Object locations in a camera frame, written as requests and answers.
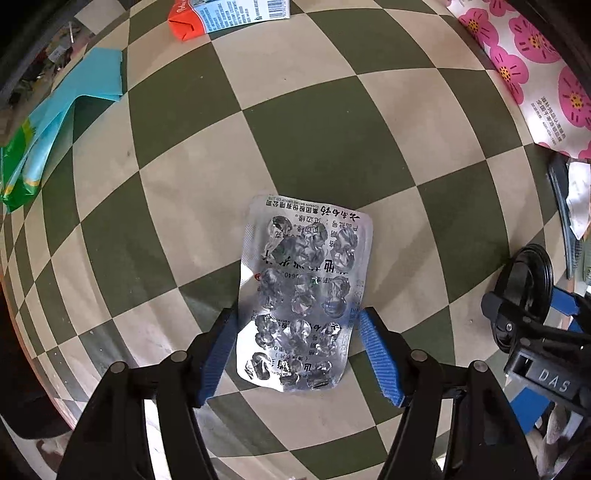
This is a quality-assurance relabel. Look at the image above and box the pink floral paper bag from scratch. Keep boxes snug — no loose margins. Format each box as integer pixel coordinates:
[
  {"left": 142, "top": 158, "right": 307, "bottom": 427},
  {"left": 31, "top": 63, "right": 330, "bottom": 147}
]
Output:
[{"left": 445, "top": 0, "right": 591, "bottom": 160}]

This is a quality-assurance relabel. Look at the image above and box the dark notebook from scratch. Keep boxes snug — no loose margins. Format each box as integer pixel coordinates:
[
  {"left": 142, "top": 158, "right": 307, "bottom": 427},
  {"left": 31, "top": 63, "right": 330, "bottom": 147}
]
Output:
[{"left": 548, "top": 154, "right": 591, "bottom": 280}]

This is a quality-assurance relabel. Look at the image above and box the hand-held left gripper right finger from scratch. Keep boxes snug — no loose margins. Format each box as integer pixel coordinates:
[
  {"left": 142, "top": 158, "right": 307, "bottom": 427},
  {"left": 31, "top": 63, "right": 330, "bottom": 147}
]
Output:
[{"left": 359, "top": 306, "right": 536, "bottom": 480}]

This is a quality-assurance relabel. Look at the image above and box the green blue plastic bag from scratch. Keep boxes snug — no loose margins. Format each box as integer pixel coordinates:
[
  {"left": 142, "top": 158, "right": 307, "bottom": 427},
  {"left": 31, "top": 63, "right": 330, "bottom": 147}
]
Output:
[{"left": 0, "top": 47, "right": 124, "bottom": 213}]

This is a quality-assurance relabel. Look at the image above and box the blue stool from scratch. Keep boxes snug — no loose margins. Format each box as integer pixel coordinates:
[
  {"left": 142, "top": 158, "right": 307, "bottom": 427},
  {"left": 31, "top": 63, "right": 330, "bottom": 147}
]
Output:
[{"left": 508, "top": 385, "right": 557, "bottom": 432}]

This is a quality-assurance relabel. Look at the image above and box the white tissue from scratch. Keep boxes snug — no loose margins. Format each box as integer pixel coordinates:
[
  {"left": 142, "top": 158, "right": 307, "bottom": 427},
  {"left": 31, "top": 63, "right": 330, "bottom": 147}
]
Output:
[{"left": 566, "top": 161, "right": 591, "bottom": 241}]

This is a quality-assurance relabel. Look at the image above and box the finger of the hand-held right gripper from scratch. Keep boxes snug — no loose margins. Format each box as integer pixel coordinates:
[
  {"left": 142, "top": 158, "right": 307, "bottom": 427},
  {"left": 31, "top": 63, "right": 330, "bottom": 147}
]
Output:
[
  {"left": 551, "top": 284, "right": 591, "bottom": 333},
  {"left": 481, "top": 290, "right": 591, "bottom": 356}
]

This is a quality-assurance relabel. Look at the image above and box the small orange blue carton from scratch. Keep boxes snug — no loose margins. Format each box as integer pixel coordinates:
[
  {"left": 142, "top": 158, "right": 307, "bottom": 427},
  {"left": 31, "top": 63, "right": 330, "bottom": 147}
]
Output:
[{"left": 167, "top": 0, "right": 291, "bottom": 42}]

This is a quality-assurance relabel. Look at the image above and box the person's right forearm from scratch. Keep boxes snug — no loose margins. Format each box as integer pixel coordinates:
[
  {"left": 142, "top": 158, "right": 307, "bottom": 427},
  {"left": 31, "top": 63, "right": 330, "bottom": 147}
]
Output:
[{"left": 531, "top": 401, "right": 591, "bottom": 480}]

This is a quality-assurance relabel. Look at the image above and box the green white checkered tablecloth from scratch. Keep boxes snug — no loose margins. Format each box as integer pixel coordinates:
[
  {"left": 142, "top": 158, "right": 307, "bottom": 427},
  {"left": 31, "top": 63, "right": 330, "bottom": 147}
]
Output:
[{"left": 0, "top": 0, "right": 591, "bottom": 467}]

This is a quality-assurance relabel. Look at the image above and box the silver blister pack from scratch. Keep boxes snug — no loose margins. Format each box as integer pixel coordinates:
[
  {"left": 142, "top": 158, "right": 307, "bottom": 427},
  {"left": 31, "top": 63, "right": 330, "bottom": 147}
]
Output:
[{"left": 235, "top": 194, "right": 374, "bottom": 393}]

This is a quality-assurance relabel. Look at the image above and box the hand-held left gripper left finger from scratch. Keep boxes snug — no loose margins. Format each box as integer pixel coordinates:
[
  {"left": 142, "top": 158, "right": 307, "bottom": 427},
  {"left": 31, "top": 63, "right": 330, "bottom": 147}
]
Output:
[{"left": 55, "top": 307, "right": 238, "bottom": 480}]

